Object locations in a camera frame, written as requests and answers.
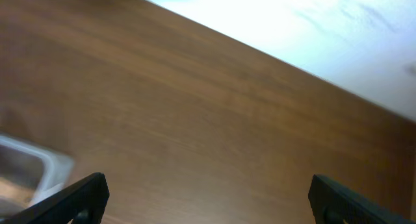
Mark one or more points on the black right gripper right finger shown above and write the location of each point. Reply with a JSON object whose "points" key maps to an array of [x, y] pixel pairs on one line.
{"points": [[333, 203]]}

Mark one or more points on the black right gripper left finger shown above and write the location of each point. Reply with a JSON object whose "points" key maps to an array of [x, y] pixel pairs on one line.
{"points": [[83, 202]]}

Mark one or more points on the clear plastic storage box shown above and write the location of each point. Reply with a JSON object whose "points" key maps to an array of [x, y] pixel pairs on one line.
{"points": [[29, 174]]}

